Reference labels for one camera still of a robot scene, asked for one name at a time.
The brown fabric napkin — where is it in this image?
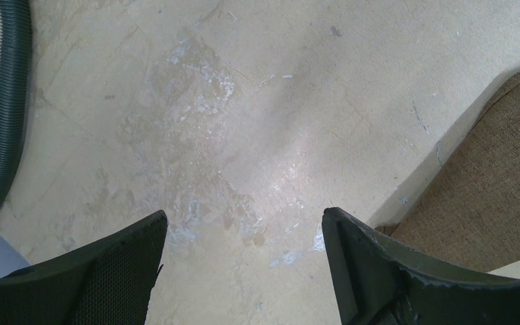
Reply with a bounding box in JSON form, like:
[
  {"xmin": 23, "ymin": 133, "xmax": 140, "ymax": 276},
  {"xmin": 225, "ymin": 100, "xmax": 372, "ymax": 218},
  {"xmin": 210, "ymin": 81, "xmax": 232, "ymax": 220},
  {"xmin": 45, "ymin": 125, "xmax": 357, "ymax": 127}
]
[{"xmin": 379, "ymin": 72, "xmax": 520, "ymax": 272}]

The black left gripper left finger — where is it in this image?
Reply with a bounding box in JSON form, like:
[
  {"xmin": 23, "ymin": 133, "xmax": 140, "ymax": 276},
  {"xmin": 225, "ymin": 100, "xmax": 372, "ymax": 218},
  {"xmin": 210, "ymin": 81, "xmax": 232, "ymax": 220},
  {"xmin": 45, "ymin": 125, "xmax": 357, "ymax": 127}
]
[{"xmin": 0, "ymin": 210, "xmax": 168, "ymax": 324}]

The black foam tube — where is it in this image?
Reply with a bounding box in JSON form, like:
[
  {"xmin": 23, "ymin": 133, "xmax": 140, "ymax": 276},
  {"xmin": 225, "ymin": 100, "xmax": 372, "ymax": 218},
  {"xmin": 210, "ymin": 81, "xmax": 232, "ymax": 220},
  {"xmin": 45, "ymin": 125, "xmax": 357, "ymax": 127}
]
[{"xmin": 0, "ymin": 0, "xmax": 33, "ymax": 208}]

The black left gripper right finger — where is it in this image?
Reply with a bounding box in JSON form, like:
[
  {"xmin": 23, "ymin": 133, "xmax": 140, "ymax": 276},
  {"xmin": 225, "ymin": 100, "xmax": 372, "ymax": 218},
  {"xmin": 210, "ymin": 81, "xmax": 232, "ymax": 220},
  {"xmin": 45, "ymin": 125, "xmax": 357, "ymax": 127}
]
[{"xmin": 322, "ymin": 207, "xmax": 520, "ymax": 324}]

